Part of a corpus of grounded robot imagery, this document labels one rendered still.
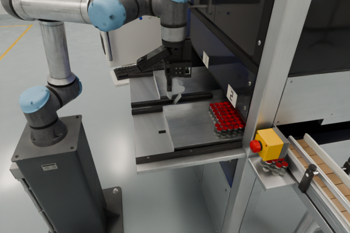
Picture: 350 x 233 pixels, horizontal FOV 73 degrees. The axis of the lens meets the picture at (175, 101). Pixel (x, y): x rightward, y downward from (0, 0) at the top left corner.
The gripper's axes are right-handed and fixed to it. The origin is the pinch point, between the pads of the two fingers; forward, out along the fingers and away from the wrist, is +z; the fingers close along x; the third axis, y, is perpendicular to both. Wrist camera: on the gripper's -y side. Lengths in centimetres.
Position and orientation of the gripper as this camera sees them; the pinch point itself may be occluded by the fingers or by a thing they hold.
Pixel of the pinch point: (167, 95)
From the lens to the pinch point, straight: 80.9
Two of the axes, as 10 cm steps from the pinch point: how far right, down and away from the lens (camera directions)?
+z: 0.1, 8.2, 5.8
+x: -1.0, -5.7, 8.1
